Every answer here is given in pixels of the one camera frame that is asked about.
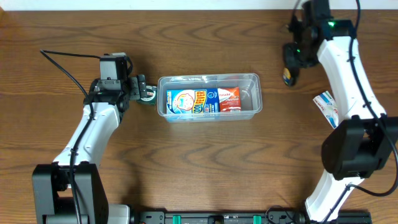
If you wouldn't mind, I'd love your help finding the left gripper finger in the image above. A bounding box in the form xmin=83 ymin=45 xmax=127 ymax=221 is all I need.
xmin=129 ymin=77 xmax=139 ymax=100
xmin=136 ymin=74 xmax=147 ymax=98

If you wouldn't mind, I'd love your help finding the green Zam-Buk ointment box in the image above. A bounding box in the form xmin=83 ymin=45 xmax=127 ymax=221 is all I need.
xmin=137 ymin=85 xmax=157 ymax=106

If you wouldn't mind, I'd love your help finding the dark bottle white cap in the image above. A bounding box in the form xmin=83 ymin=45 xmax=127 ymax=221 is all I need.
xmin=282 ymin=67 xmax=300 ymax=86

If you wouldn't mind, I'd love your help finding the white Panadol box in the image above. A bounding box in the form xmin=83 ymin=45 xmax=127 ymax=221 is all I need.
xmin=313 ymin=91 xmax=339 ymax=129

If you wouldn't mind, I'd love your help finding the blue Cool Fever box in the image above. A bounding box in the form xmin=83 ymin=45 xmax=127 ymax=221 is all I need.
xmin=166 ymin=88 xmax=220 ymax=114

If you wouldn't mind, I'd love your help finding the red Panadol box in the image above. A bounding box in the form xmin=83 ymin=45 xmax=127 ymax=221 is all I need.
xmin=218 ymin=87 xmax=241 ymax=112

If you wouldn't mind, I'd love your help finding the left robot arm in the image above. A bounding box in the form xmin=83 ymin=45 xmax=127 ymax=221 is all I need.
xmin=32 ymin=75 xmax=147 ymax=223

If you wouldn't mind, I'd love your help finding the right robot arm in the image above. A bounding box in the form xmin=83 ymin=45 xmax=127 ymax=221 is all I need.
xmin=282 ymin=0 xmax=397 ymax=223

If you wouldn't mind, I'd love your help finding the clear plastic container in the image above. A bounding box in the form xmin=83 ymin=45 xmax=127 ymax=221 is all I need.
xmin=157 ymin=73 xmax=262 ymax=123

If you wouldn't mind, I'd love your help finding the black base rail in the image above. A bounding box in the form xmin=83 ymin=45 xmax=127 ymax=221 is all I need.
xmin=108 ymin=205 xmax=373 ymax=224

